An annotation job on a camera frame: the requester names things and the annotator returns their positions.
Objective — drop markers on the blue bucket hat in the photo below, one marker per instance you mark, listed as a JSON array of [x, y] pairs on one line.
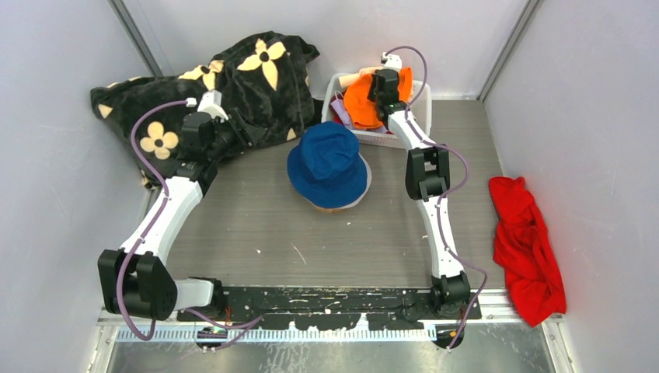
[[327, 169]]

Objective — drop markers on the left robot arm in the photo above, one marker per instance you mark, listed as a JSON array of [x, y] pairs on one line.
[[134, 278]]

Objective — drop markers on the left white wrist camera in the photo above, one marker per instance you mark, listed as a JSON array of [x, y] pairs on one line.
[[209, 103]]

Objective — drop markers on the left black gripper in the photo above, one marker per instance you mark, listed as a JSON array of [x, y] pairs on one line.
[[248, 134]]

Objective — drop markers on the black blanket with cream flowers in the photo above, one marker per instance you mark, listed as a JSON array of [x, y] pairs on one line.
[[263, 77]]

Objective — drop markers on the grey bucket hat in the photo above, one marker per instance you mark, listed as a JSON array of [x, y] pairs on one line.
[[363, 198]]

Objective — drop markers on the red bucket hat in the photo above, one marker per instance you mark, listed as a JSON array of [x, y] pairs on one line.
[[335, 117]]

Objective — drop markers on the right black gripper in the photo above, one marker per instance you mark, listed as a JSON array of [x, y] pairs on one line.
[[369, 95]]

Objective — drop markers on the wooden hat stand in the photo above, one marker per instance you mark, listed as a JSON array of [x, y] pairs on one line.
[[329, 210]]

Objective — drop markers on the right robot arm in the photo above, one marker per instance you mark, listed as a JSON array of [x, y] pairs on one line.
[[427, 181]]

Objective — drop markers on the orange bucket hat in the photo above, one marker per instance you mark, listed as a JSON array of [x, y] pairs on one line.
[[362, 111]]

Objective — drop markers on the white plastic basket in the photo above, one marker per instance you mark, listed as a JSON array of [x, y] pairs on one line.
[[421, 110]]

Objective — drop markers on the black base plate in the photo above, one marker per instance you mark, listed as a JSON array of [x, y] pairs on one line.
[[325, 309]]

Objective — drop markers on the red cloth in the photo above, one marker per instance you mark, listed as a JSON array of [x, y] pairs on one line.
[[523, 249]]

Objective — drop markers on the lilac bucket hat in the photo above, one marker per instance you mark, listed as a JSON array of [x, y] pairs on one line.
[[349, 124]]

